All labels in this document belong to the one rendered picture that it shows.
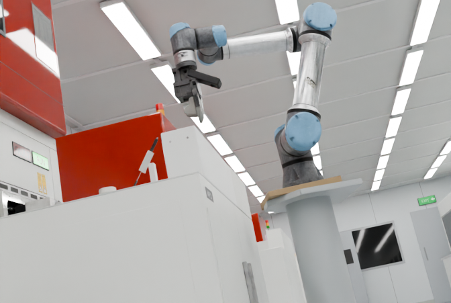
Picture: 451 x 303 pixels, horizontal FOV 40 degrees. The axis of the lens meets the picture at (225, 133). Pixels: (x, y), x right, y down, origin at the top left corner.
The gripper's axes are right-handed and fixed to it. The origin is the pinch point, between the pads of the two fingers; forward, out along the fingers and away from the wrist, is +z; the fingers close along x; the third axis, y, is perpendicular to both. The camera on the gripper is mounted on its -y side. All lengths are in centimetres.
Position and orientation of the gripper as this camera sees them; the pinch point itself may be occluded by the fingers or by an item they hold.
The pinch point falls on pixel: (202, 119)
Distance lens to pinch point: 205.5
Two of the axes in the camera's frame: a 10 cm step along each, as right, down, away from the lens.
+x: -1.8, -2.6, -9.5
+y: -9.7, 2.3, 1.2
